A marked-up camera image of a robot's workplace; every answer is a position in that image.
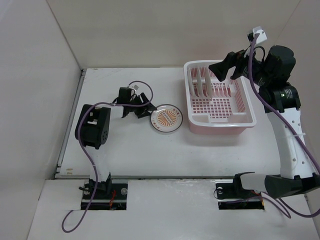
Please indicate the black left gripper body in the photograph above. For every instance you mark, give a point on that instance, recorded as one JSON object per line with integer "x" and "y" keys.
{"x": 135, "y": 100}

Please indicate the green rimmed white plate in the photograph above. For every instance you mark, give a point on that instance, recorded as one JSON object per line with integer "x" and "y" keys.
{"x": 193, "y": 73}

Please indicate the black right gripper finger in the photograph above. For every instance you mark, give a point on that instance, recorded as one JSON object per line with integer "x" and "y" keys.
{"x": 239, "y": 71}
{"x": 221, "y": 69}

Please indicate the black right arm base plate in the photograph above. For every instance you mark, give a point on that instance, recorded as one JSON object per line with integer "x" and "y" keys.
{"x": 231, "y": 197}

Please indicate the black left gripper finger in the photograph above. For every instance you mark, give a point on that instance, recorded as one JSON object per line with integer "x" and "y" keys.
{"x": 147, "y": 105}
{"x": 141, "y": 113}

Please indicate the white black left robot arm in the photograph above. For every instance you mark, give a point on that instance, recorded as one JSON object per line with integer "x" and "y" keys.
{"x": 93, "y": 126}

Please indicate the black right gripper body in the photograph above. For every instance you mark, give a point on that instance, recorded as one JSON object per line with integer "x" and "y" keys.
{"x": 262, "y": 78}

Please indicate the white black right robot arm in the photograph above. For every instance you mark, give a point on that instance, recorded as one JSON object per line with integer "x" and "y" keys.
{"x": 299, "y": 172}

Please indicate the orange sunburst plate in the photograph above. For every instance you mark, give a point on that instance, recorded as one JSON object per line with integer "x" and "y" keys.
{"x": 199, "y": 83}
{"x": 167, "y": 118}

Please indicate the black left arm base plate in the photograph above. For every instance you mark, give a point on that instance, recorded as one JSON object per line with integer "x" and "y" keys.
{"x": 116, "y": 200}

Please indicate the white pink dish rack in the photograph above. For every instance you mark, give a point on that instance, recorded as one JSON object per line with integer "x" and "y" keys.
{"x": 228, "y": 112}

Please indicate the black rimmed flower plate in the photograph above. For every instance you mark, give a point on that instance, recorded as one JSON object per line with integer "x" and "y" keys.
{"x": 208, "y": 83}

